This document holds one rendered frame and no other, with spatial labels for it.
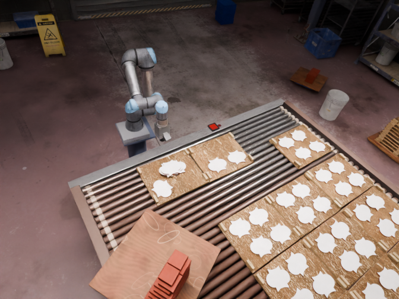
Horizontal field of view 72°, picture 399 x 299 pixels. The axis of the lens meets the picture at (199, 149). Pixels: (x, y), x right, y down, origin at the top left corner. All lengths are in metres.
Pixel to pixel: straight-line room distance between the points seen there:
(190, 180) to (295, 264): 0.85
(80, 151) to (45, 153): 0.38
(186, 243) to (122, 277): 0.37
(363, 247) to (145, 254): 1.36
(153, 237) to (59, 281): 1.32
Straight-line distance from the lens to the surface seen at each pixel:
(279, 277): 1.78
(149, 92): 2.16
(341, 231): 2.09
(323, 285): 1.87
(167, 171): 1.96
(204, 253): 1.62
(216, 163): 2.08
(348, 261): 2.01
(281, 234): 1.89
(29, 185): 3.38
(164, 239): 1.64
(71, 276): 2.78
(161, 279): 1.28
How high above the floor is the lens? 2.55
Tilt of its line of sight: 48 degrees down
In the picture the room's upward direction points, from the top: 8 degrees clockwise
